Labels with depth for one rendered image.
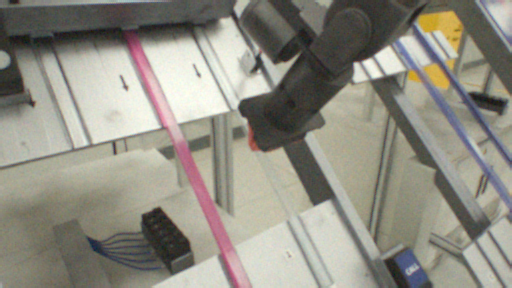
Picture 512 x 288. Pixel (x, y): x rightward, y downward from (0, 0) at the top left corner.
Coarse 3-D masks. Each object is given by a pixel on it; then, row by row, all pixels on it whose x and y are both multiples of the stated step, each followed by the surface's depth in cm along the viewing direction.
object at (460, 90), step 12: (420, 36) 74; (432, 48) 73; (444, 60) 73; (444, 72) 73; (456, 84) 71; (468, 96) 71; (468, 108) 71; (480, 120) 70; (492, 132) 69; (504, 156) 68
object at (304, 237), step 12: (204, 36) 57; (204, 48) 56; (216, 60) 56; (216, 72) 55; (228, 84) 55; (228, 96) 54; (240, 120) 53; (264, 156) 52; (264, 168) 51; (276, 180) 51; (276, 192) 51; (288, 204) 50; (288, 216) 50; (300, 228) 49; (300, 240) 49; (312, 240) 49; (312, 252) 48; (312, 264) 48; (324, 264) 48; (324, 276) 47
